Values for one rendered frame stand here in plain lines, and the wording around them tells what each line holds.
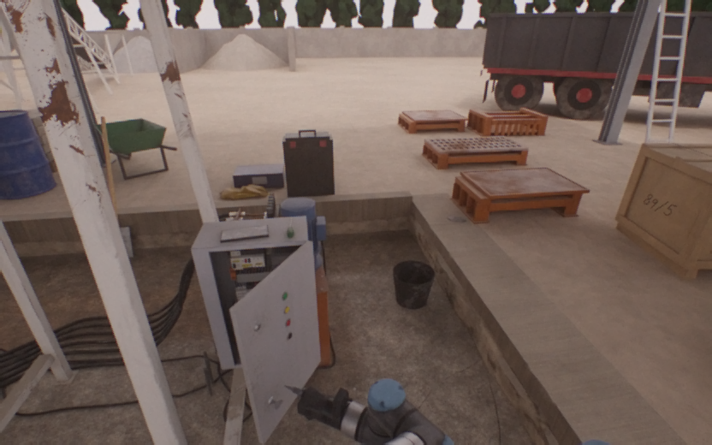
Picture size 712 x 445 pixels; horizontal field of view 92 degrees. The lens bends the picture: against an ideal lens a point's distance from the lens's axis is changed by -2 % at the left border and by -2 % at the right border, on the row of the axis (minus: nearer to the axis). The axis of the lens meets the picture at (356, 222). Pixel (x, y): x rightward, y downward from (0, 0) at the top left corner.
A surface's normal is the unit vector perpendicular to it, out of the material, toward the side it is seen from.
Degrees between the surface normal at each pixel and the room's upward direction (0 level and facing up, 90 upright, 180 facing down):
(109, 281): 81
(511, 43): 90
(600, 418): 0
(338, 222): 90
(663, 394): 0
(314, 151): 90
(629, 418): 0
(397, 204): 90
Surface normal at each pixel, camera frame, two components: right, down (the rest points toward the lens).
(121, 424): 0.00, -0.89
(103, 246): 0.14, 0.30
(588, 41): -0.42, 0.42
